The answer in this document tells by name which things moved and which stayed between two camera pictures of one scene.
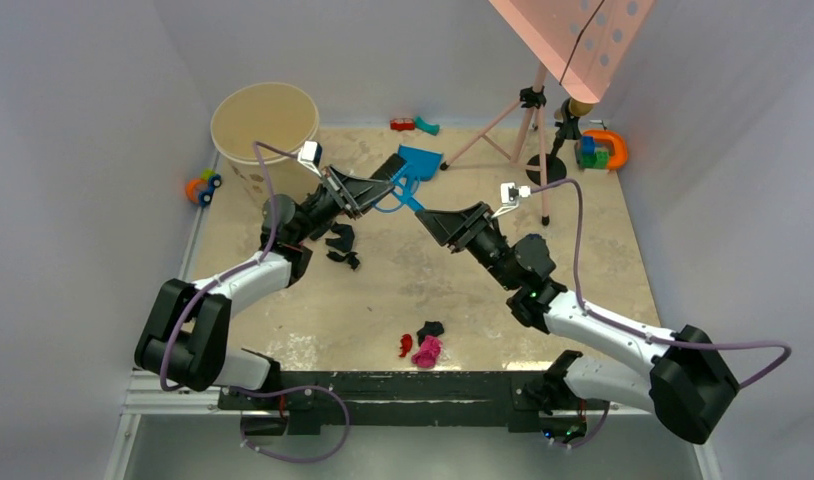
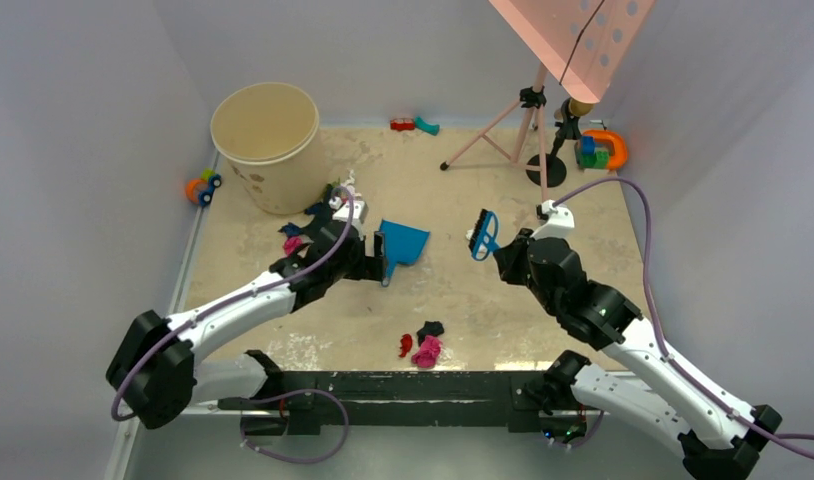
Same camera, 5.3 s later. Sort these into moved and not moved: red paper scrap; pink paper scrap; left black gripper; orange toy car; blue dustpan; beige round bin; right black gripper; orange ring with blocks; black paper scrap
Moved: left black gripper; right black gripper; blue dustpan
Not moved: black paper scrap; beige round bin; orange toy car; red paper scrap; pink paper scrap; orange ring with blocks
